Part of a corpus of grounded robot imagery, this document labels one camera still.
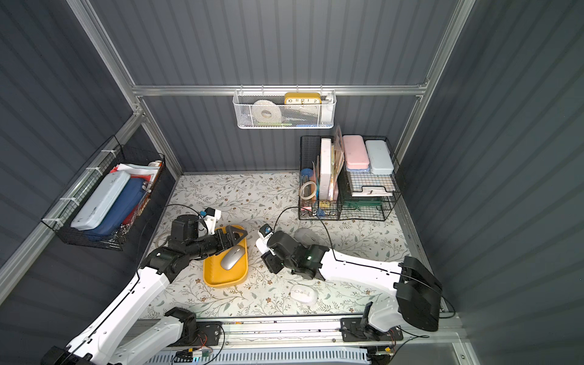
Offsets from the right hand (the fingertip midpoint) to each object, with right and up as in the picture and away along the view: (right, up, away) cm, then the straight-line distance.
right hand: (276, 254), depth 79 cm
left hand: (-12, +7, -4) cm, 14 cm away
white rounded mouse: (+10, -14, +1) cm, 17 cm away
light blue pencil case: (+43, +37, +17) cm, 59 cm away
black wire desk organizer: (+27, +28, +8) cm, 39 cm away
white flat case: (-50, +15, -17) cm, 55 cm away
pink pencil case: (+32, +39, +15) cm, 52 cm away
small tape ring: (+10, +24, +28) cm, 39 cm away
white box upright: (+19, +33, +10) cm, 39 cm away
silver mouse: (-19, -4, +11) cm, 22 cm away
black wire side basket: (-48, +32, +4) cm, 58 cm away
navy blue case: (-45, +17, -12) cm, 50 cm away
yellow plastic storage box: (-24, -10, +6) cm, 27 cm away
